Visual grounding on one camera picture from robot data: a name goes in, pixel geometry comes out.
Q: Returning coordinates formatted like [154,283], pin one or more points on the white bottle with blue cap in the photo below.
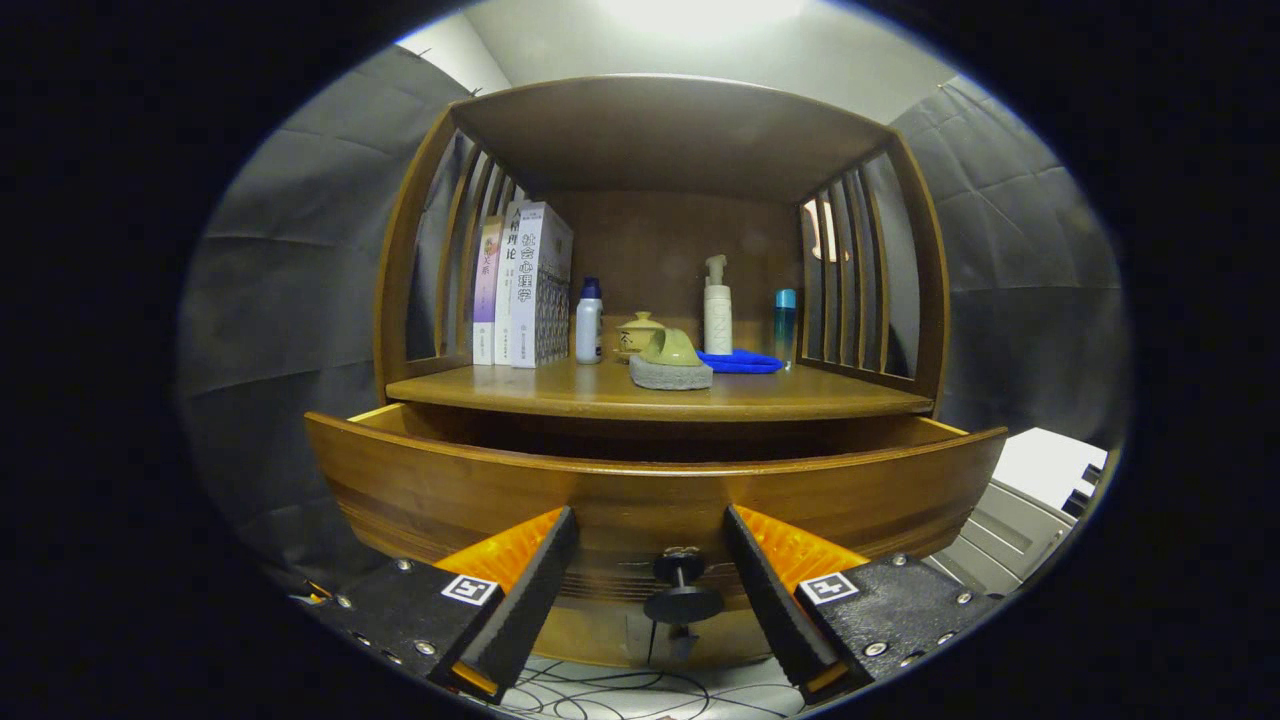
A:
[589,330]

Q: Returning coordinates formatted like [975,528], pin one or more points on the orange black tool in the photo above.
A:
[318,592]

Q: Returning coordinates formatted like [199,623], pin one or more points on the wooden cabinet countertop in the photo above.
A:
[560,390]

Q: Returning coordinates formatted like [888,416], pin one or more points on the white pump bottle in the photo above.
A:
[717,320]

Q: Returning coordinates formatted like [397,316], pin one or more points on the beige lidded tea bowl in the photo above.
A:
[635,328]

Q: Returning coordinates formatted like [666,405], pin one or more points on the brown wooden cabinet frame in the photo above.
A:
[660,250]

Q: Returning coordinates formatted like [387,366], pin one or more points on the purple spine book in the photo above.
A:
[486,290]

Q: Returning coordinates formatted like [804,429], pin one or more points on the round ceiling light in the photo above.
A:
[700,10]

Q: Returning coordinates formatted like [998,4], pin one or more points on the white panelled cabinet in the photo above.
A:
[1040,470]

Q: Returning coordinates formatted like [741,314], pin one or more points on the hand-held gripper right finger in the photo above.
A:
[775,600]

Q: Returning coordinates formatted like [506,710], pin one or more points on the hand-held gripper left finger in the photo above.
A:
[530,600]

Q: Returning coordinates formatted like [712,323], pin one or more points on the clear bottle with teal cap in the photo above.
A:
[785,320]

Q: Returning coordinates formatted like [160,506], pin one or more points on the blue folded cloth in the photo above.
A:
[745,361]

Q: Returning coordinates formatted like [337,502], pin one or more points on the thick white patterned book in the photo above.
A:
[527,300]

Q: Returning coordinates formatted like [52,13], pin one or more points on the grey green scrubbing sponge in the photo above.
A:
[670,375]

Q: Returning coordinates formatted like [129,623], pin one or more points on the wooden drawer with black knob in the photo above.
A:
[640,490]

